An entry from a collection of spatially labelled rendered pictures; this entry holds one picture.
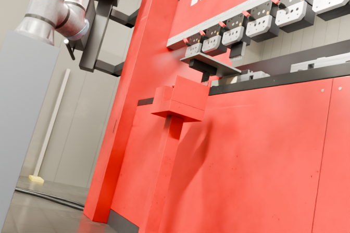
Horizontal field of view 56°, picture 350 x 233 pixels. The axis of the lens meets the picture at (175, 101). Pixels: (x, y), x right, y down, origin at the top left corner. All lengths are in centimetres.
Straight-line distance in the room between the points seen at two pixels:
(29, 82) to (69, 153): 304
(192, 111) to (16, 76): 66
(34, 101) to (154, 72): 139
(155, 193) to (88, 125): 301
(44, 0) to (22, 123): 47
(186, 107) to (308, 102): 46
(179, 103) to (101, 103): 309
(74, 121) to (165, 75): 199
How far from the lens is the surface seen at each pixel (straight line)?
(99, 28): 300
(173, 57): 260
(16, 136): 126
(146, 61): 249
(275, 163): 120
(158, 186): 138
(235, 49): 184
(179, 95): 133
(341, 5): 144
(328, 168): 107
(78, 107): 429
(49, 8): 138
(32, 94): 127
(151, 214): 138
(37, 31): 133
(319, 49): 216
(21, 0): 443
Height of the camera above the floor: 44
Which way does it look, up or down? 12 degrees up
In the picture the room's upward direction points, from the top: 13 degrees clockwise
